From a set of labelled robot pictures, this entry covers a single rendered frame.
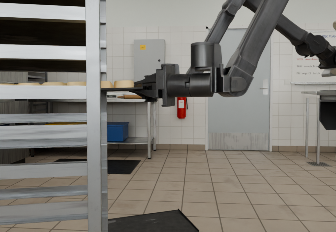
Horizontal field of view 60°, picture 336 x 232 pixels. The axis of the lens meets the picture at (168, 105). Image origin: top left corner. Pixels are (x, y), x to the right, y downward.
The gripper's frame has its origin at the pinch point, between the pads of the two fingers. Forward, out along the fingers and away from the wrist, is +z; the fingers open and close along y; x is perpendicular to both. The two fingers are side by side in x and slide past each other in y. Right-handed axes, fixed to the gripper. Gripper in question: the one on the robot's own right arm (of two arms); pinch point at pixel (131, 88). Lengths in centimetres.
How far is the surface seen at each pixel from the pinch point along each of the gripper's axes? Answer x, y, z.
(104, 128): 10.1, 14.8, 5.9
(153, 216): 87, 97, -73
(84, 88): -25.1, 0.3, 29.0
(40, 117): 21.1, 10.0, 25.8
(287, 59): 155, -48, -400
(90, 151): -28.4, 14.4, 29.4
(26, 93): -18.9, 1.4, 40.0
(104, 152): 10.2, 23.8, 6.1
